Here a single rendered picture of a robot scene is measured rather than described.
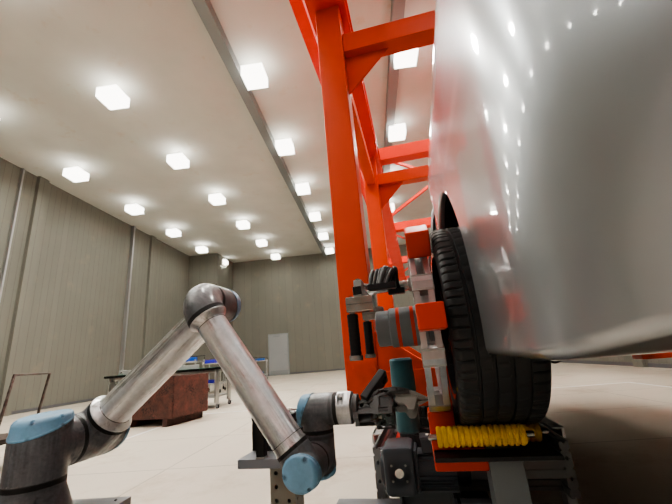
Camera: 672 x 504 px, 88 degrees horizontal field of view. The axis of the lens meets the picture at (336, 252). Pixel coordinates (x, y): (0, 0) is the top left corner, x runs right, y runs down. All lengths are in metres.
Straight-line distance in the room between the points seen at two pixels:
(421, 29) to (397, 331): 1.89
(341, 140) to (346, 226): 0.53
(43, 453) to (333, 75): 2.19
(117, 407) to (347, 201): 1.35
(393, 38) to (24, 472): 2.56
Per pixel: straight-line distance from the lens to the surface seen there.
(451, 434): 1.20
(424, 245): 1.16
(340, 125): 2.19
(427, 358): 1.05
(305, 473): 1.00
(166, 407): 5.98
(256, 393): 1.02
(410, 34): 2.56
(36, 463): 1.39
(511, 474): 1.34
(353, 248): 1.85
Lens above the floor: 0.77
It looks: 16 degrees up
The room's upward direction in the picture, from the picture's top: 5 degrees counter-clockwise
